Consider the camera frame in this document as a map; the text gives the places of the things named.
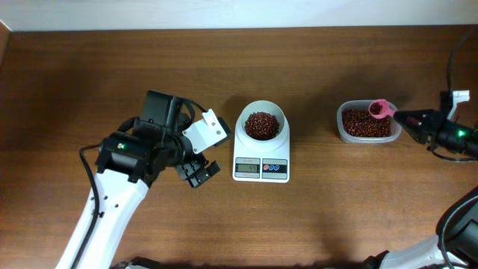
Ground pink measuring scoop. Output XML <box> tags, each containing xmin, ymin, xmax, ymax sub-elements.
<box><xmin>368</xmin><ymin>99</ymin><xmax>396</xmax><ymax>120</ymax></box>

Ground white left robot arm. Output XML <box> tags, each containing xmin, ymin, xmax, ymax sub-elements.
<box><xmin>57</xmin><ymin>116</ymin><xmax>231</xmax><ymax>268</ymax></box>

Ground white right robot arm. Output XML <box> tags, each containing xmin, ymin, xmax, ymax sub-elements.
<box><xmin>361</xmin><ymin>109</ymin><xmax>477</xmax><ymax>268</ymax></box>

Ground white digital kitchen scale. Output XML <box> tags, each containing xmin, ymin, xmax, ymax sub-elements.
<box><xmin>232</xmin><ymin>115</ymin><xmax>291</xmax><ymax>184</ymax></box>

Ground white bowl on scale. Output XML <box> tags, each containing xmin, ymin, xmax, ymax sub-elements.
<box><xmin>236</xmin><ymin>100</ymin><xmax>290</xmax><ymax>143</ymax></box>

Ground clear plastic bean container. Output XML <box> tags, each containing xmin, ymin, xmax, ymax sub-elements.
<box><xmin>336</xmin><ymin>100</ymin><xmax>402</xmax><ymax>144</ymax></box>

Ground red beans in bowl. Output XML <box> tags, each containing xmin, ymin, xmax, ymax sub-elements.
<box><xmin>244</xmin><ymin>112</ymin><xmax>279</xmax><ymax>140</ymax></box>

